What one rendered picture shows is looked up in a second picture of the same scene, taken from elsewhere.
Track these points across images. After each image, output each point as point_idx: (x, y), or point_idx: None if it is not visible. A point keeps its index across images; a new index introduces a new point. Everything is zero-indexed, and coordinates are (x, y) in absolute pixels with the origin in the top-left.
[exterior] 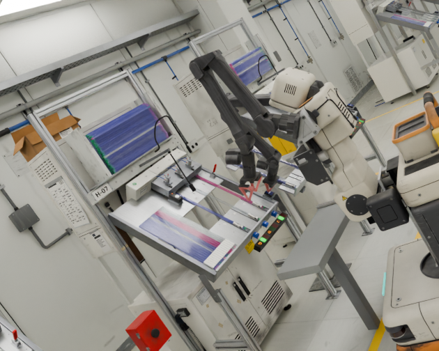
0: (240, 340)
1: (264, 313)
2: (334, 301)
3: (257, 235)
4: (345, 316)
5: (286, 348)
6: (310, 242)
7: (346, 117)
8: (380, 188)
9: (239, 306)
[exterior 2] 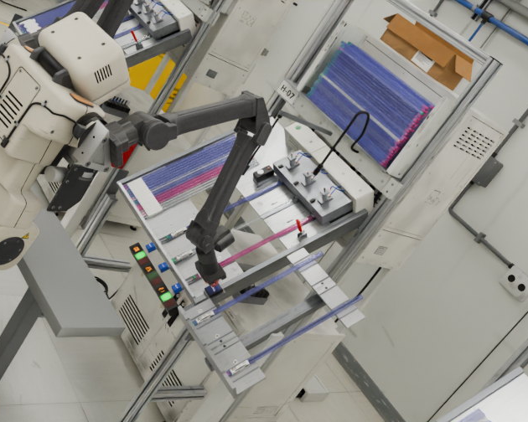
0: (92, 259)
1: (150, 356)
2: None
3: (145, 245)
4: (44, 407)
5: (93, 359)
6: (52, 248)
7: None
8: None
9: (157, 305)
